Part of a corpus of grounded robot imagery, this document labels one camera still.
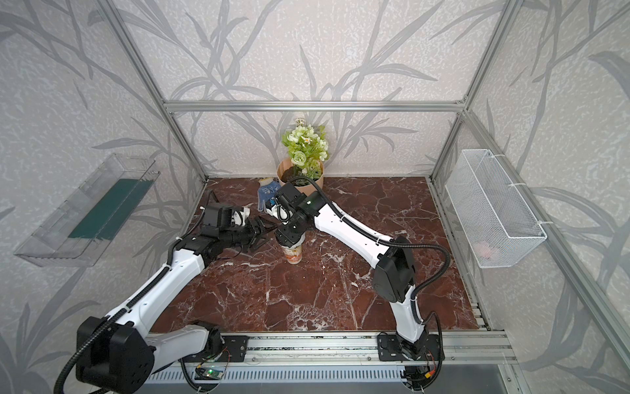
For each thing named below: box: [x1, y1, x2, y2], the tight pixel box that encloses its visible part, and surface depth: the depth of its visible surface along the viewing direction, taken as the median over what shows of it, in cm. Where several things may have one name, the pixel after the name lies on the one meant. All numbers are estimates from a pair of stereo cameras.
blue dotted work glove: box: [257, 180, 282, 211], surface depth 118 cm
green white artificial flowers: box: [281, 117, 329, 179], surface depth 95 cm
